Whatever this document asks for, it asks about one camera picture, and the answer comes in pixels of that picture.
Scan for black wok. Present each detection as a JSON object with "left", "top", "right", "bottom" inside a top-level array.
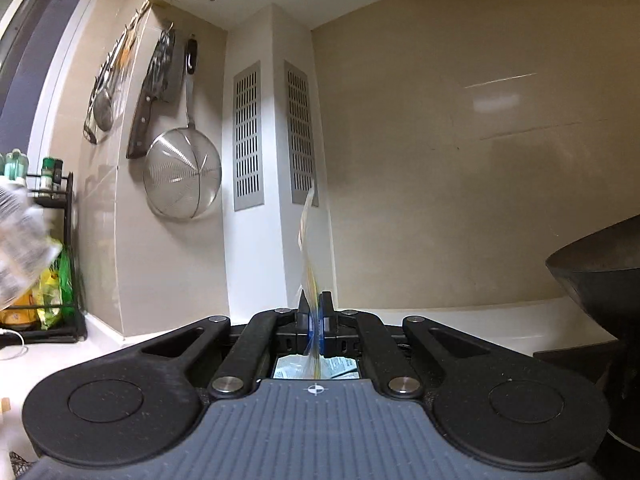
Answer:
[{"left": 545, "top": 215, "right": 640, "bottom": 361}]

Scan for yellow snack packet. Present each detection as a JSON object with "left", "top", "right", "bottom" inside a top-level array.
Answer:
[{"left": 0, "top": 280, "right": 43, "bottom": 332}]

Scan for black wire rack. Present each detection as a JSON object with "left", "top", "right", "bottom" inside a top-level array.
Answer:
[{"left": 22, "top": 170, "right": 88, "bottom": 345}]

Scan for white cable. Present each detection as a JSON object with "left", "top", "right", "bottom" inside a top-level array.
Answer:
[{"left": 0, "top": 327, "right": 28, "bottom": 361}]

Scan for metal utensil hanging rail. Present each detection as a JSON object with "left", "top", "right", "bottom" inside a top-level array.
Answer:
[{"left": 100, "top": 0, "right": 166, "bottom": 61}]

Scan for clear yellow-printed plastic wrapper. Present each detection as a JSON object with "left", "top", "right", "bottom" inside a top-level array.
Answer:
[{"left": 297, "top": 186, "right": 323, "bottom": 380}]

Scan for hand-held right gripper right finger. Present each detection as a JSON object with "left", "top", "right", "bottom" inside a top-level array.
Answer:
[{"left": 319, "top": 290, "right": 496, "bottom": 400}]

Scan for window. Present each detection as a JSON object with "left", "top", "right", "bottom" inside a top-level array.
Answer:
[{"left": 0, "top": 0, "right": 108, "bottom": 171}]

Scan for clear printed wrapper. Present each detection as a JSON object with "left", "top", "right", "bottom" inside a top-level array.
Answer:
[{"left": 0, "top": 182, "right": 63, "bottom": 313}]

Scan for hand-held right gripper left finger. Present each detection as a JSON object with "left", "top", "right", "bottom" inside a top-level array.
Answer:
[{"left": 141, "top": 291, "right": 315, "bottom": 400}]

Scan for metal skimmer ladle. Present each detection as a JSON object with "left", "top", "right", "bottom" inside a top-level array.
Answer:
[{"left": 92, "top": 60, "right": 118, "bottom": 132}]

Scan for green-capped seasoning bottle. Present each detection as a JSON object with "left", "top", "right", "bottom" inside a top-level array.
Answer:
[{"left": 41, "top": 156, "right": 63, "bottom": 191}]

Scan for black mesh basket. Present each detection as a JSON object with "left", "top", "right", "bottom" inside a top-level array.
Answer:
[{"left": 7, "top": 450, "right": 33, "bottom": 480}]

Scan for round metal mesh strainer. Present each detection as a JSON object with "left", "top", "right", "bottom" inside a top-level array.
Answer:
[{"left": 143, "top": 35, "right": 222, "bottom": 221}]

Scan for wooden-handled cleaver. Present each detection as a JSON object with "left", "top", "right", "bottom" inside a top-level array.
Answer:
[{"left": 126, "top": 22, "right": 183, "bottom": 160}]

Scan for grey slotted wall vent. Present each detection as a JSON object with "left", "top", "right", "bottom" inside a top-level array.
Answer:
[
  {"left": 233, "top": 61, "right": 265, "bottom": 212},
  {"left": 284, "top": 60, "right": 319, "bottom": 207}
]

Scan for green plastic bottles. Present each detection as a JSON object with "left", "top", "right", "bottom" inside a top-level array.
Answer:
[{"left": 0, "top": 149, "right": 28, "bottom": 183}]

